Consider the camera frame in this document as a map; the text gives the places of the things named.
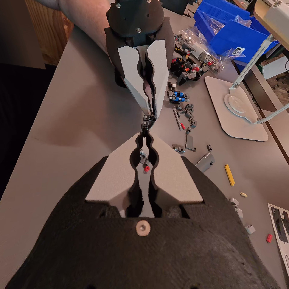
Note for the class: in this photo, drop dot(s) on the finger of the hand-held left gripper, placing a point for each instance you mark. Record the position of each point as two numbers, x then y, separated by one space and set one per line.
131 67
160 63

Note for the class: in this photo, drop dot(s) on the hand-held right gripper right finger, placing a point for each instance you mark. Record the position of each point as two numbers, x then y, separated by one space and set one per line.
178 180

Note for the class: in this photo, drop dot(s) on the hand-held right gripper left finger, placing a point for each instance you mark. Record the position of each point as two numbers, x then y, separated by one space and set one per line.
110 178

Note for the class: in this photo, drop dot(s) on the lego sticker sheet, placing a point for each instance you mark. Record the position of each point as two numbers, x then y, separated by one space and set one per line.
280 225

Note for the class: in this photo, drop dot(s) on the person's left forearm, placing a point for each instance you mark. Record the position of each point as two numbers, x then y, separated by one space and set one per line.
85 18

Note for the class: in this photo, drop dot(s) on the white and black lego piece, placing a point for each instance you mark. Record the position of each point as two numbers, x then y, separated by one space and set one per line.
173 85

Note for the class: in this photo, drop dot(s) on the black lego car chassis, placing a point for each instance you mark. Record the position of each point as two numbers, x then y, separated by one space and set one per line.
187 74

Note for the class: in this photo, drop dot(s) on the grey lego panel with holes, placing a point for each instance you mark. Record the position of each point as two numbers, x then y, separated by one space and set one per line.
205 162

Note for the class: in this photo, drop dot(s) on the blue and black lego assembly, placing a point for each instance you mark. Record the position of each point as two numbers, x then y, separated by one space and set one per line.
178 96

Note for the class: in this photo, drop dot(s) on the clear bag with lego parts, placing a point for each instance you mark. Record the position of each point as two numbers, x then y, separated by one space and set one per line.
203 53

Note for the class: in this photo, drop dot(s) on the yellow lego axle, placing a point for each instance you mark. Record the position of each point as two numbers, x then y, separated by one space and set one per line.
229 175

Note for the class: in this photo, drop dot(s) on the grey lego axle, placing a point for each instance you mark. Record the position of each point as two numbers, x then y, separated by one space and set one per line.
178 119

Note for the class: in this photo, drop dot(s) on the tan lego pin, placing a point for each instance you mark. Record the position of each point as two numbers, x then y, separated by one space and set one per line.
243 194

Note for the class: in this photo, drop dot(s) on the dark grey piece with blue pin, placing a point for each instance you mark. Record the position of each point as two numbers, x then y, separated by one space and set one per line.
179 148

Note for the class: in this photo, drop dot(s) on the black power adapter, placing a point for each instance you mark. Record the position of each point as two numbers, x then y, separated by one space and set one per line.
180 5

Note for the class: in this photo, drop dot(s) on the cluster of dark grey connectors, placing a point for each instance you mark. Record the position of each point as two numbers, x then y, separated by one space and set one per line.
188 108

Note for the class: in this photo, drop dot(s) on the cluster of light grey connectors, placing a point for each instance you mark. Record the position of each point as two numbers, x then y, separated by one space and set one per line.
234 201

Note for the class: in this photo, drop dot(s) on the empty clear plastic bag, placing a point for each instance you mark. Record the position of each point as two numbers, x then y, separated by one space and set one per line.
214 22

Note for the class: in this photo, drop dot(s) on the white book stand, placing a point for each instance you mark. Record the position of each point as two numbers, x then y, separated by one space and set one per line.
216 101

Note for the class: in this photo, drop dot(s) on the blue bin with square tag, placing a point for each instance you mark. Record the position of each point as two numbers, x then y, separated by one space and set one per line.
237 38

